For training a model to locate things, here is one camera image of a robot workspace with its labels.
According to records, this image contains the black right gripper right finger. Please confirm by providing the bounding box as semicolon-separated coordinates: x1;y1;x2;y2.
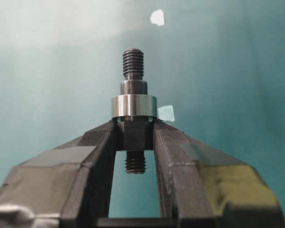
153;121;285;228

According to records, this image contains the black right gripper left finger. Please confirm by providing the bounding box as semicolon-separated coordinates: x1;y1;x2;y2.
0;121;116;228

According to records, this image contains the dark steel threaded shaft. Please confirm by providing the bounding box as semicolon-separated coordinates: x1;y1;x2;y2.
112;48;157;174

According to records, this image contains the silver metal washer ring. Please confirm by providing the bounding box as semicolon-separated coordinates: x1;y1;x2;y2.
111;94;159;120

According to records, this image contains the blue tape piece on mat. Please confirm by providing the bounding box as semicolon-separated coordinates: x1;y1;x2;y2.
158;105;175;122

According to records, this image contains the green table mat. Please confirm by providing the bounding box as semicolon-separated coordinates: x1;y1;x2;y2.
0;0;285;219

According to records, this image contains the white paper scrap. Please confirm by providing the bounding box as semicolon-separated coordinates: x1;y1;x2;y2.
150;9;165;27

